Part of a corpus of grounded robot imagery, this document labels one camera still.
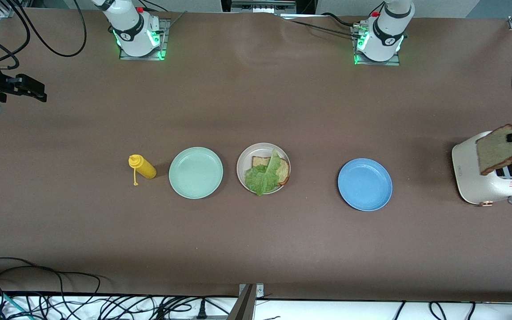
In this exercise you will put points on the blue plate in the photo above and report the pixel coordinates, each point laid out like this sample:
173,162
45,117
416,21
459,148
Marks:
365,184

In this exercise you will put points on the white lower shelf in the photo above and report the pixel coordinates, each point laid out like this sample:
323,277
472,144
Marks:
327,311

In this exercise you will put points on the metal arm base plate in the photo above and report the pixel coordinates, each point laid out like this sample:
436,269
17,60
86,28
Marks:
378,63
165,40

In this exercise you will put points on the silver black equipment box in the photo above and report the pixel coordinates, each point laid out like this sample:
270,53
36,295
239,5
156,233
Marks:
262,6

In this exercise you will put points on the grey metal bracket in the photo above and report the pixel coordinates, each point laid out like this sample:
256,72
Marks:
247,306

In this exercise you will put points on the grey power strip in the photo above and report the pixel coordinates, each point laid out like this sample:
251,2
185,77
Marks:
216,317

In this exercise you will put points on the brown bread slice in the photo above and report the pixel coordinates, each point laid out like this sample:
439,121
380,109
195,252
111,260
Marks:
284,171
496,151

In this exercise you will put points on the mint green plate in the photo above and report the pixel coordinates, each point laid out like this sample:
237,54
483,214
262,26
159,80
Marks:
196,173

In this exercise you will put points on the yellow mustard squeeze bottle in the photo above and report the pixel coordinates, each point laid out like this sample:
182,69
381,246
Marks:
145,168

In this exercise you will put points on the black power plug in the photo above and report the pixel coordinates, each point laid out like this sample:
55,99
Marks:
201,311

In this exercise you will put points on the beige plate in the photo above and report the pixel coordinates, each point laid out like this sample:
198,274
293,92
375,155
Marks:
242,166

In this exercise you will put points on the cream white toaster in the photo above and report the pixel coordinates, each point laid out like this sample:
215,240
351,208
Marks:
469,171

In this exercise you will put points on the green lettuce leaf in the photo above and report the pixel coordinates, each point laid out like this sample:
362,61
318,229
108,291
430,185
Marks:
260,178

